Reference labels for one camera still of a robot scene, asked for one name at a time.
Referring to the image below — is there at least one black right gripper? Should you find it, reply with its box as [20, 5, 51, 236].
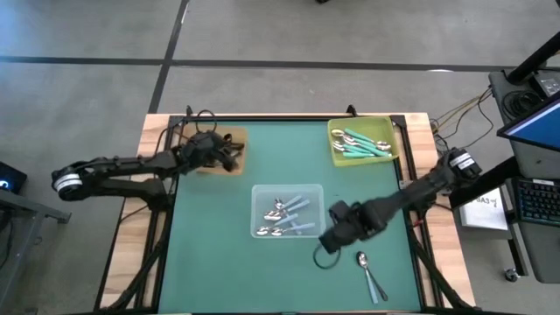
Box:
[327, 199, 389, 242]

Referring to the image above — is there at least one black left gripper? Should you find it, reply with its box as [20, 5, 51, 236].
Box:
[178, 130, 247, 175]

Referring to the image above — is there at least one orange plastic bin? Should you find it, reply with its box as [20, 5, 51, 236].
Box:
[179, 124, 249, 177]

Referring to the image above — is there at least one clear plastic bin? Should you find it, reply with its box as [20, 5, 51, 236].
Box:
[248, 183, 327, 240]

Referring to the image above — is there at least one yellow-green plastic bin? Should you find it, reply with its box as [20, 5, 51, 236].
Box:
[326, 115, 400, 168]

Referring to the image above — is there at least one green table mat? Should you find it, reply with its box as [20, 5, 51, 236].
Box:
[156, 120, 422, 314]

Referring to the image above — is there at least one white paper sheet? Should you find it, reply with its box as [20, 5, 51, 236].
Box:
[458, 186, 509, 232]

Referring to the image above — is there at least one black diagonal beam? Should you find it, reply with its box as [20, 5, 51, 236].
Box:
[448, 156, 520, 209]

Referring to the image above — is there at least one black keyboard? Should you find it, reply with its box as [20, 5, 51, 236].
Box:
[514, 178, 560, 228]

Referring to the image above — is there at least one grey equipment cart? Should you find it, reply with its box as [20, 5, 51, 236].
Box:
[488, 68, 560, 284]

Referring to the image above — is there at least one grey metal stand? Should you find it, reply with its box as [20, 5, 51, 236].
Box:
[0, 187, 74, 314]

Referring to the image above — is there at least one computer monitor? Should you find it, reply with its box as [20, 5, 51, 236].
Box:
[496, 93, 560, 153]

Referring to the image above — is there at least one black device with blue light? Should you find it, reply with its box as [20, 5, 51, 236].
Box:
[0, 160, 28, 194]

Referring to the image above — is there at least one black power adapter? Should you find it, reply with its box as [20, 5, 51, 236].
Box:
[534, 71, 560, 98]

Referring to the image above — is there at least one black pole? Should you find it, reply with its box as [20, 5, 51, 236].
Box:
[506, 31, 560, 85]

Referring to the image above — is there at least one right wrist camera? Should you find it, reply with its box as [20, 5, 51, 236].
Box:
[318, 227, 349, 256]

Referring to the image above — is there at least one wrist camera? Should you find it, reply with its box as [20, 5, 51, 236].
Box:
[318, 227, 349, 256]
[187, 130, 221, 154]

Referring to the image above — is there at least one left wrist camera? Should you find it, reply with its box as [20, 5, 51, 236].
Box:
[187, 130, 221, 154]

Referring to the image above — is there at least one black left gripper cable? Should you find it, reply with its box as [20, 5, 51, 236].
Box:
[194, 108, 219, 133]

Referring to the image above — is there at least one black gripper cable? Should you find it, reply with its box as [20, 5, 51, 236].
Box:
[311, 243, 343, 270]
[194, 108, 219, 133]

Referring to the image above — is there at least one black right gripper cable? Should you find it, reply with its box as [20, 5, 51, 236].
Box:
[311, 243, 343, 270]

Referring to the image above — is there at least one black table frame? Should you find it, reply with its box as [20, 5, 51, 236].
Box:
[94, 104, 478, 315]

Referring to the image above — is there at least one yellow cable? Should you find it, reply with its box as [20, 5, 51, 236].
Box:
[430, 87, 494, 132]

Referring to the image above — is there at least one coiled black cable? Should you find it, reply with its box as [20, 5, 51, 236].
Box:
[500, 89, 533, 116]

